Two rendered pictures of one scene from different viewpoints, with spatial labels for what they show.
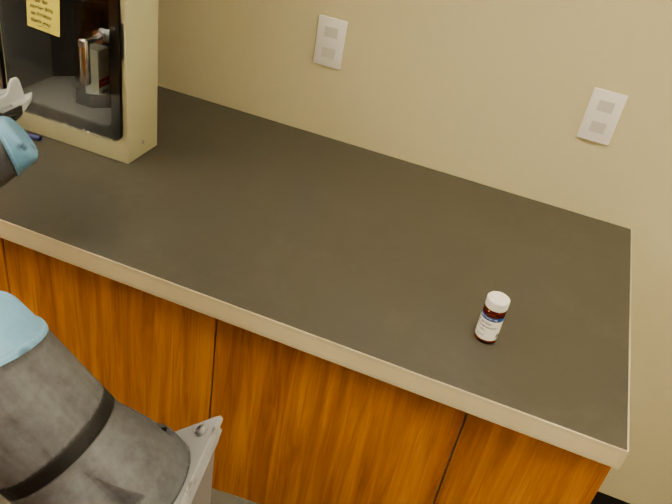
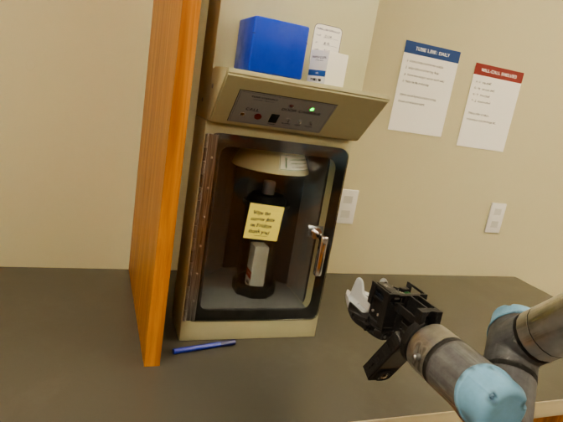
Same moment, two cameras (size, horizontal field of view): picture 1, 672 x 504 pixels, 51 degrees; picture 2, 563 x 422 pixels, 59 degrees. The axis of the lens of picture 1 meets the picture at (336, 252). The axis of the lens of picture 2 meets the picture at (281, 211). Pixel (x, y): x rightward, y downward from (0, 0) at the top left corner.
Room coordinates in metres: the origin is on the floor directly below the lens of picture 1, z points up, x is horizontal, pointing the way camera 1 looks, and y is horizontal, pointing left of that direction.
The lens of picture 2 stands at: (0.49, 1.20, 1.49)
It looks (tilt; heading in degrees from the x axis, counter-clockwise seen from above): 14 degrees down; 323
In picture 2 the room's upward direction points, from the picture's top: 9 degrees clockwise
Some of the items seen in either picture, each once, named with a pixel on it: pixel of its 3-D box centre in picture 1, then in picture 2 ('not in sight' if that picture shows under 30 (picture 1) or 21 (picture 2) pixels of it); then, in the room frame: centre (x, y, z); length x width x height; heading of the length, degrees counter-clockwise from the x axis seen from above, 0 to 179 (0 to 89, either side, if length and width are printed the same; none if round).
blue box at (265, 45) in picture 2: not in sight; (270, 48); (1.28, 0.70, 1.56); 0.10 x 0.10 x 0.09; 75
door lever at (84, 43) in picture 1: (90, 58); (317, 252); (1.25, 0.52, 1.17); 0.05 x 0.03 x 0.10; 165
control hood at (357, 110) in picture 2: not in sight; (298, 108); (1.26, 0.63, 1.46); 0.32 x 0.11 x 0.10; 75
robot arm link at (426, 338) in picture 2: not in sight; (432, 352); (0.86, 0.63, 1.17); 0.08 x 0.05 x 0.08; 76
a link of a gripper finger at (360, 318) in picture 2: not in sight; (367, 316); (1.00, 0.62, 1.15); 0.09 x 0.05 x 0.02; 171
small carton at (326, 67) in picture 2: not in sight; (327, 69); (1.25, 0.59, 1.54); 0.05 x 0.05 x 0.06; 3
